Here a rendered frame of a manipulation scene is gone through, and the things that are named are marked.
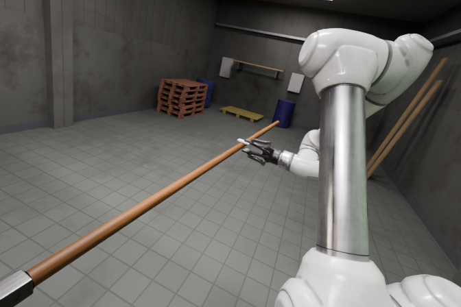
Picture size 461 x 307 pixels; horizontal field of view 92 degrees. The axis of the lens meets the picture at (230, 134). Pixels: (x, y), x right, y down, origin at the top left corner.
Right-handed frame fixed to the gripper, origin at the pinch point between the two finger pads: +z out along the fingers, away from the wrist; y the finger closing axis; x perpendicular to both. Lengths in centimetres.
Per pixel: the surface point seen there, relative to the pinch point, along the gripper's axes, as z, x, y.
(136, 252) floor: 67, 4, 119
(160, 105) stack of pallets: 338, 331, 98
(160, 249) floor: 54, 17, 119
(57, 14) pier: 338, 102, -50
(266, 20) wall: 221, 629, -179
